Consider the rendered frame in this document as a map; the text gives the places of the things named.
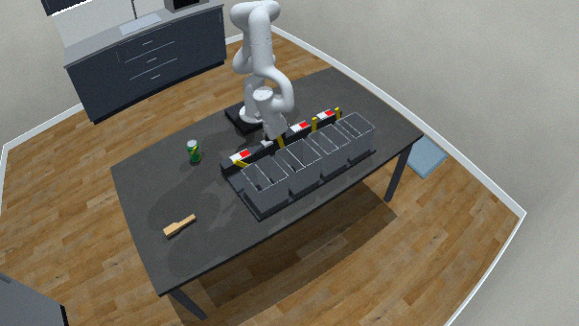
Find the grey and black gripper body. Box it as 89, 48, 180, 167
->
263, 114, 289, 140

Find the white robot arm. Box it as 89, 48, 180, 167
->
230, 0, 294, 125

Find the green drink can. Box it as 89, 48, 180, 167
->
187, 140, 201, 162

